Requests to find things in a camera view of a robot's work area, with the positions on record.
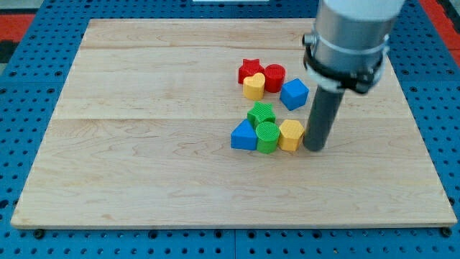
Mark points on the yellow hexagon block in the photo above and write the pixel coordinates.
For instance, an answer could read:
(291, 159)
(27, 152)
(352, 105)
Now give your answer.
(291, 133)

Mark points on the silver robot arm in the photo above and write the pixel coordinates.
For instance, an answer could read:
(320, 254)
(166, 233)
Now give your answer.
(348, 44)

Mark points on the green star block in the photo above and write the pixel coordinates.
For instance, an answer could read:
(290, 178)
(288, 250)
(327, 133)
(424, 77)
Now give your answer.
(259, 113)

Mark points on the red star block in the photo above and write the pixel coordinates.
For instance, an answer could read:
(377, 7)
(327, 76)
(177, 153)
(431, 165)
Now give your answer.
(249, 68)

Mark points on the blue triangle block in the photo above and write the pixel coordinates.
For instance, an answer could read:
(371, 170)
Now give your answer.
(244, 137)

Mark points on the green cylinder block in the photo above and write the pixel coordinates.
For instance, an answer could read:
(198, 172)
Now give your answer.
(268, 134)

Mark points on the yellow heart block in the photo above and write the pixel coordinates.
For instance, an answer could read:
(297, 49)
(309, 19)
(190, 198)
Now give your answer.
(254, 87)

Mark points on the red cylinder block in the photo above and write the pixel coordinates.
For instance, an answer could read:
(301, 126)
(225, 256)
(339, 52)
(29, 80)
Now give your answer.
(274, 77)

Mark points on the blue cube block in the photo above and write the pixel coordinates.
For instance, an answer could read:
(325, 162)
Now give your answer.
(294, 94)

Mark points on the light wooden board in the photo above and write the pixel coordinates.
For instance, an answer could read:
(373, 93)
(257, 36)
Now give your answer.
(140, 139)

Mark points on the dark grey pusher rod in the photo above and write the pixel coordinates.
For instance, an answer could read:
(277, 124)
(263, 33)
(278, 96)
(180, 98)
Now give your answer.
(322, 115)

